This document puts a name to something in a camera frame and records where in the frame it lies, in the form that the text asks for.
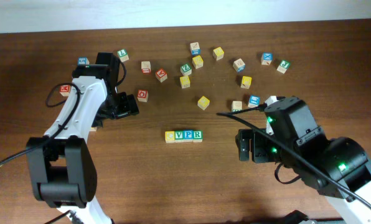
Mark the red A wooden block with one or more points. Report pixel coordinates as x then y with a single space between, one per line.
161 75

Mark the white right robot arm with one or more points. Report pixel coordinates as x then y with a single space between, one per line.
338 169

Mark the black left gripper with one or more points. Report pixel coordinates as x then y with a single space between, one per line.
124 109

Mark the green R side block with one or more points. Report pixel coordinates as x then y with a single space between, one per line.
236 106

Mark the yellow crab wooden block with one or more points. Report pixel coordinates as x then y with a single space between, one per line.
185 82

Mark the red side plain block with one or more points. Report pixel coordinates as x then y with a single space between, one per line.
146 66

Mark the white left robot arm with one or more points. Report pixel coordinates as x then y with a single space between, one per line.
61 168

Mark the yellow pencil wooden block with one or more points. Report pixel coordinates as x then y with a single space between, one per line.
246 82

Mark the yellow umbrella wooden block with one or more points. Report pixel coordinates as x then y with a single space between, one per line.
203 102

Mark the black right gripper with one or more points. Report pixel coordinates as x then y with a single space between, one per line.
244 145

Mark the green L wooden block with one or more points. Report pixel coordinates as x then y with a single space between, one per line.
123 55

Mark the yellow top wooden block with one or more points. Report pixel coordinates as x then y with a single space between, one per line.
218 53

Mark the green V wooden block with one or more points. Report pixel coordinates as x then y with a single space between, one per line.
179 136

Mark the blue side wooden block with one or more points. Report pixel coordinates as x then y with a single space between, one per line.
194 48

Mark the red O wooden block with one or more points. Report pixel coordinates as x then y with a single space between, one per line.
142 95

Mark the blue top wooden block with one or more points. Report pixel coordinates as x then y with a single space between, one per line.
83 61

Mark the yellow C wooden block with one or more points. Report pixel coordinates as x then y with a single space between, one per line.
170 137

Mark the green J wooden block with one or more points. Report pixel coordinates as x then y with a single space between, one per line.
283 66

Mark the blue X wooden block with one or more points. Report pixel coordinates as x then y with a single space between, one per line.
266 58

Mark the blue D wooden block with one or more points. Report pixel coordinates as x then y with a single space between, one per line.
239 65

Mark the blue P wooden block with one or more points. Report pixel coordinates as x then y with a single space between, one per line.
188 135

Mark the green R wooden block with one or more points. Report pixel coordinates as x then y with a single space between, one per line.
198 136

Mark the blue L wooden block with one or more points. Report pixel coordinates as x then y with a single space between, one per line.
253 101

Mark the red M wooden block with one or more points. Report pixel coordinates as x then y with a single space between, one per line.
65 90

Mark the green Z wooden block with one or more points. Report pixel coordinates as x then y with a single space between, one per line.
186 69

